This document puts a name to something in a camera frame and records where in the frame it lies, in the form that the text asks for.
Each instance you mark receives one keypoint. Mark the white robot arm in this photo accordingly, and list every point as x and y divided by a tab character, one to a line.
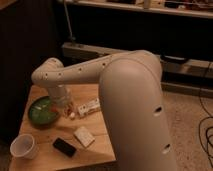
131	100

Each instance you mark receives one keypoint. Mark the lower bench shelf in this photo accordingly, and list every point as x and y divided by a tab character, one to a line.
192	77

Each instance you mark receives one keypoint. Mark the small white round object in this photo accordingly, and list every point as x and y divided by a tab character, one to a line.
72	116

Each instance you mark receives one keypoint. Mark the upper wooden shelf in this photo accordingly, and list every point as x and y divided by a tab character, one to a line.
129	7

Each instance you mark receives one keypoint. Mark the white rectangular box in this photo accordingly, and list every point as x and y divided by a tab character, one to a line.
84	136

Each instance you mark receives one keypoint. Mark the black phone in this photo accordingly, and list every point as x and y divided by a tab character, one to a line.
64	147

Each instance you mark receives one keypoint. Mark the green ceramic bowl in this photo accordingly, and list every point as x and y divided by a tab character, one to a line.
41	112

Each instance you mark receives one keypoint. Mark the white plastic cup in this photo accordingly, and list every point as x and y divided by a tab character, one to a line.
24	146

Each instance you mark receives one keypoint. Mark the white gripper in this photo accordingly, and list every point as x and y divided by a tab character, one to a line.
63	100

